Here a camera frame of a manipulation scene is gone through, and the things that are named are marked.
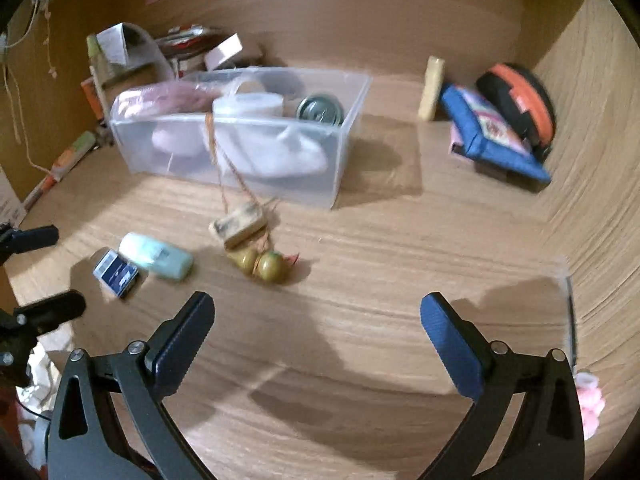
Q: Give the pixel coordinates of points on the dark green labelled can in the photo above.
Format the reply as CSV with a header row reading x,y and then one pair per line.
x,y
320,109

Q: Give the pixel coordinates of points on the pale pink handheld fan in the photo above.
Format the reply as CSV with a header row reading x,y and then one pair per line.
x,y
175,140

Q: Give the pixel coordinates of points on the pink plush toy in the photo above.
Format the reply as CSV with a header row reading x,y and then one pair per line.
x,y
590,402

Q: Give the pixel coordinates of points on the mint green bottle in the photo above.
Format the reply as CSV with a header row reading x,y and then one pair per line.
x,y
160,257

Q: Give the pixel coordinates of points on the green and orange tube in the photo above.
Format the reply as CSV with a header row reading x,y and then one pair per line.
x,y
75,152

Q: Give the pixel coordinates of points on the curled white receipt paper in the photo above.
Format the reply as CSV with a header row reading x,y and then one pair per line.
x,y
117,42

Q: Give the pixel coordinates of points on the stack of books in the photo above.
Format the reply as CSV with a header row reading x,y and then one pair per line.
x,y
185,42

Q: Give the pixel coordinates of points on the dark blue small box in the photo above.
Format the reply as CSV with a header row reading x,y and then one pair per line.
x,y
116,274

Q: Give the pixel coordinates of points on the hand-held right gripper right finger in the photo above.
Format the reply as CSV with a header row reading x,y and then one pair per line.
x,y
450,345

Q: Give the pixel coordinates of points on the black case with orange zip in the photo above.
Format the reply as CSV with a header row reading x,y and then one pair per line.
x,y
505,92

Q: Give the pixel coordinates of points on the blue patchwork pouch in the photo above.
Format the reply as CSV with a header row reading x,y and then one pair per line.
x,y
465,115

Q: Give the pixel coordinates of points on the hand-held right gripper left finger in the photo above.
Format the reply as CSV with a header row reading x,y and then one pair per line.
x,y
185,342

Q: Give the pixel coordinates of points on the white card package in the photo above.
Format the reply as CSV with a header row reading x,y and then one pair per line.
x,y
10,200

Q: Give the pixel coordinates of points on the wooden desktop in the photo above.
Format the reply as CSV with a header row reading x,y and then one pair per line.
x,y
350,310

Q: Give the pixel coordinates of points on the cream cup with brown lid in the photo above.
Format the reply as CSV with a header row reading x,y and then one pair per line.
x,y
247,106

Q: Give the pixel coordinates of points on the cream tube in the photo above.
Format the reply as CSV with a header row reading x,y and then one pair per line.
x,y
431,87

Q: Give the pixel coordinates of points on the small white box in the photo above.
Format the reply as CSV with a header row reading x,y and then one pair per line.
x,y
222,52

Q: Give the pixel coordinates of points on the white crumpled plastic bag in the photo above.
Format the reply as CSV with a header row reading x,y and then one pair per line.
x,y
45,360

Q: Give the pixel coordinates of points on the clear plastic storage box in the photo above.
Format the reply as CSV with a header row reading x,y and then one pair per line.
x,y
330,160

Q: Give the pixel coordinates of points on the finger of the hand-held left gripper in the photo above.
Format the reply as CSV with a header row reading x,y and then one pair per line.
x,y
60,307
35,237

